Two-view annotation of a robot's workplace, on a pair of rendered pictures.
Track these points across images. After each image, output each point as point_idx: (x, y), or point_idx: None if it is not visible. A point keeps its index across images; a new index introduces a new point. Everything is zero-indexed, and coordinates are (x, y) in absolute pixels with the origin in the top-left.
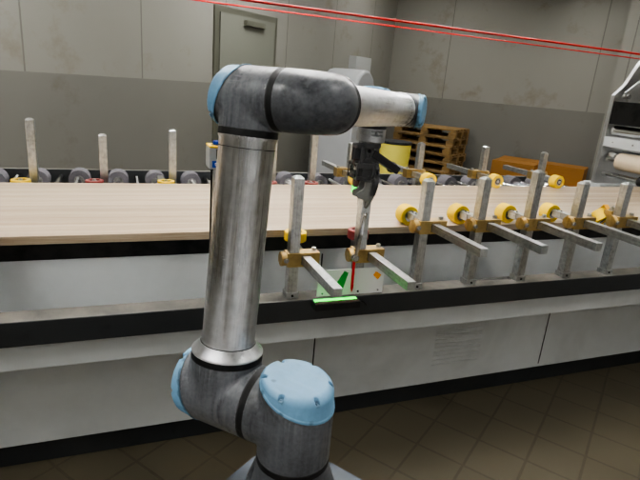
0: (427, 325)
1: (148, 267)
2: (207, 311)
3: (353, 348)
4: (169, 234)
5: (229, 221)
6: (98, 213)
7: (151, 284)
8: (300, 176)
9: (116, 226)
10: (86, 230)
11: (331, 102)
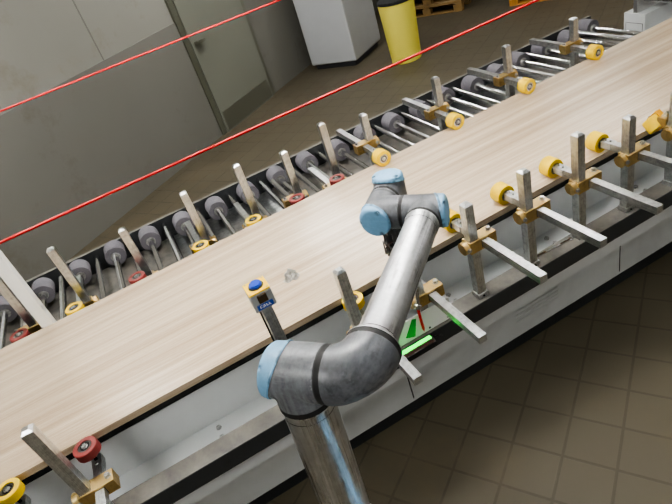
0: (503, 315)
1: (233, 379)
2: None
3: None
4: (240, 354)
5: (320, 472)
6: (166, 343)
7: (243, 389)
8: (340, 270)
9: (191, 361)
10: (169, 382)
11: (376, 378)
